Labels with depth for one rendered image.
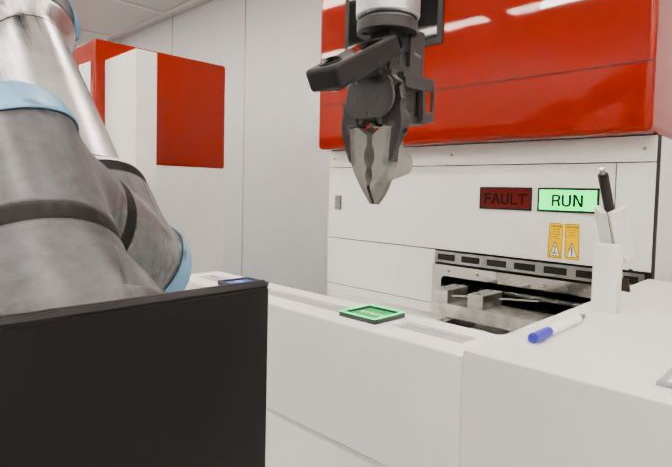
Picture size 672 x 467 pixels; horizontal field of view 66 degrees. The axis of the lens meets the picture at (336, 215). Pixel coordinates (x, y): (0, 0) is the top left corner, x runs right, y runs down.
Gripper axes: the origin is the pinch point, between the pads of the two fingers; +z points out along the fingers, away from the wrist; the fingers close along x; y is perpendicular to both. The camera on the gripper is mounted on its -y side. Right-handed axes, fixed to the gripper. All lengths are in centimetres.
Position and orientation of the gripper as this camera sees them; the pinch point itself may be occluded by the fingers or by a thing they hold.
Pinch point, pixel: (370, 193)
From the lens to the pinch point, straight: 60.9
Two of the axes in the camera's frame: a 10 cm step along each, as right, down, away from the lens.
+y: 7.0, -0.2, 7.1
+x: -7.1, -0.5, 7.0
